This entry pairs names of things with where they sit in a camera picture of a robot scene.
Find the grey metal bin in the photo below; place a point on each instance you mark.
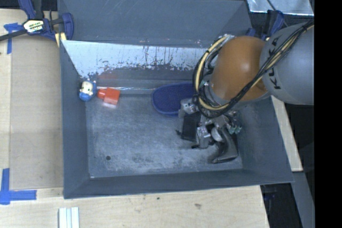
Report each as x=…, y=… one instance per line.
x=133, y=136

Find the red-capped clear tube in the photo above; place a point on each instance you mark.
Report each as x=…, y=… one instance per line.
x=109, y=94

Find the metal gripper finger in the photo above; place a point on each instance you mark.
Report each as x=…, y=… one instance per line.
x=203, y=137
x=188, y=107

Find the blue oval sponge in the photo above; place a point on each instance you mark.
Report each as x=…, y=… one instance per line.
x=168, y=98

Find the white and blue toy figure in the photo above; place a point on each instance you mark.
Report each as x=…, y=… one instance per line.
x=86, y=90

